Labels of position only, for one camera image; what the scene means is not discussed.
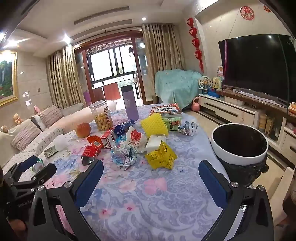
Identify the clear jar of yellow balls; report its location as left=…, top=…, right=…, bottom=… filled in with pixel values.
left=89, top=100, right=114, bottom=132

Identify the gold patterned curtain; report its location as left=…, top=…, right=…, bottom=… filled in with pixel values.
left=45, top=45, right=85, bottom=109
left=141, top=23, right=185, bottom=105

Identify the pink striped pillow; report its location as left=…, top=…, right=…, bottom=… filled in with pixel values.
left=11, top=126, right=42, bottom=151
left=38, top=105, right=64, bottom=128

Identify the yellow snack packet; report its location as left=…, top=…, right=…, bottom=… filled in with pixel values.
left=145, top=141, right=178, bottom=171

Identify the toy ferris wheel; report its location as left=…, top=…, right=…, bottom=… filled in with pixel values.
left=198, top=76, right=212, bottom=94

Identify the person's left hand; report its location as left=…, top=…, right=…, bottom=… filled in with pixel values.
left=9, top=219, right=26, bottom=232

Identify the red white milk carton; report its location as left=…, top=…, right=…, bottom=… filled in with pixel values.
left=102, top=128, right=117, bottom=150

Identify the yellow spiky sponge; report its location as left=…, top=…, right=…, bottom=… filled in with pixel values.
left=141, top=113, right=169, bottom=137

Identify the small green carton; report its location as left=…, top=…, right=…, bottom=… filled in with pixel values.
left=44, top=146, right=58, bottom=158

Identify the purple thermos bottle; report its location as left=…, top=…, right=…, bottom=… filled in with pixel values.
left=120, top=85, right=139, bottom=122

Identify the thin white edged book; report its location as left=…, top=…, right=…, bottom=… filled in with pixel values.
left=159, top=112, right=183, bottom=118

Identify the pale pink sofa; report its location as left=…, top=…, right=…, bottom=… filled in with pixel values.
left=0, top=102, right=116, bottom=172

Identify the teal floral furniture cover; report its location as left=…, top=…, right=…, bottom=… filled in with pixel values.
left=154, top=69, right=210, bottom=109

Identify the floral tablecloth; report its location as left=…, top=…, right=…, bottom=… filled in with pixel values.
left=5, top=104, right=245, bottom=241

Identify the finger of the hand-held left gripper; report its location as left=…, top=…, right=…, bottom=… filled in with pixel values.
left=3, top=156, right=38, bottom=183
left=10, top=163, right=57, bottom=193

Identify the red apple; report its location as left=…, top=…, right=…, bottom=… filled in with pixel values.
left=75, top=122, right=91, bottom=138

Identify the blue snack packet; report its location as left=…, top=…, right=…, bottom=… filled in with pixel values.
left=113, top=119, right=135, bottom=137

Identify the round red paper-cut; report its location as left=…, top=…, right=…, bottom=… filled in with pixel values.
left=240, top=6, right=254, bottom=19

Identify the white foam block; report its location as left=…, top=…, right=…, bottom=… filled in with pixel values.
left=146, top=134, right=167, bottom=153

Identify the red hanging heart decoration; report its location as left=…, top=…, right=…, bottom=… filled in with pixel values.
left=186, top=17, right=205, bottom=72

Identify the black flat television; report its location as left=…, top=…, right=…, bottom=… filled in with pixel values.
left=218, top=34, right=296, bottom=107

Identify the white rimmed black trash bin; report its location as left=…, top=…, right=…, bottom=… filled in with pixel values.
left=209, top=124, right=270, bottom=188

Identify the green drink can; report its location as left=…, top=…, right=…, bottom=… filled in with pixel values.
left=32, top=158, right=44, bottom=173

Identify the ceiling air vent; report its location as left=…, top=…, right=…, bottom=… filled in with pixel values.
left=74, top=18, right=133, bottom=26
left=102, top=6, right=130, bottom=17

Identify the blue white wrapper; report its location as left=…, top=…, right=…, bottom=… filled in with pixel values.
left=110, top=145, right=137, bottom=171
left=178, top=120, right=199, bottom=135

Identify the wooden framed balcony door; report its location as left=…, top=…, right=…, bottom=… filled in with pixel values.
left=74, top=30, right=148, bottom=105

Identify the red cover picture book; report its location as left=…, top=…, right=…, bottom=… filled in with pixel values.
left=149, top=103, right=183, bottom=116

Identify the white television cabinet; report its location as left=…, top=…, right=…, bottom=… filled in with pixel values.
left=199, top=89, right=296, bottom=158

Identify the green cardboard box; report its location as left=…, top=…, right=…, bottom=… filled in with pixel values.
left=162, top=116, right=182, bottom=131

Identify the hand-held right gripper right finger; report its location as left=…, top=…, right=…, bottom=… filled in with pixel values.
left=198, top=160, right=274, bottom=241

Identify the gold framed painting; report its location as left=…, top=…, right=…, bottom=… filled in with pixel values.
left=0, top=51, right=19, bottom=107

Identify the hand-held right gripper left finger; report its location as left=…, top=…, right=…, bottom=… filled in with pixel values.
left=27, top=159, right=104, bottom=241

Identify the white plastic bag red print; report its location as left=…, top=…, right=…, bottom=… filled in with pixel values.
left=120, top=126, right=148, bottom=153

